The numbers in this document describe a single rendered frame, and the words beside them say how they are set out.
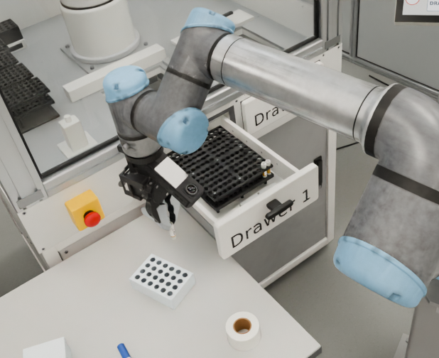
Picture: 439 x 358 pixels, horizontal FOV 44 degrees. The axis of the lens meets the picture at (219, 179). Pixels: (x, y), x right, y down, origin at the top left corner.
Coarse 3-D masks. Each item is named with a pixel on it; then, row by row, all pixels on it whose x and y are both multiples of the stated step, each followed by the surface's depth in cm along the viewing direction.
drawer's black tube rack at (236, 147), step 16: (208, 144) 142; (224, 144) 140; (176, 160) 138; (192, 160) 137; (208, 160) 137; (224, 160) 136; (240, 160) 135; (256, 160) 134; (192, 176) 133; (208, 176) 136; (224, 176) 132; (240, 176) 131; (272, 176) 134; (208, 192) 128; (240, 192) 131
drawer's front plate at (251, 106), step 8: (320, 64) 157; (248, 104) 148; (256, 104) 150; (264, 104) 152; (248, 112) 150; (256, 112) 152; (264, 112) 154; (272, 112) 155; (280, 112) 157; (288, 112) 160; (248, 120) 151; (256, 120) 153; (264, 120) 155; (272, 120) 157; (248, 128) 153; (256, 128) 155
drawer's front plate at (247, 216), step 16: (304, 176) 125; (272, 192) 121; (288, 192) 125; (304, 192) 128; (240, 208) 119; (256, 208) 120; (288, 208) 128; (224, 224) 117; (240, 224) 120; (272, 224) 127; (224, 240) 119; (240, 240) 123; (224, 256) 123
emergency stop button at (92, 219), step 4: (92, 212) 129; (96, 212) 129; (88, 216) 128; (92, 216) 128; (96, 216) 129; (100, 216) 130; (84, 220) 129; (88, 220) 128; (92, 220) 129; (96, 220) 129; (88, 224) 129; (92, 224) 129; (96, 224) 130
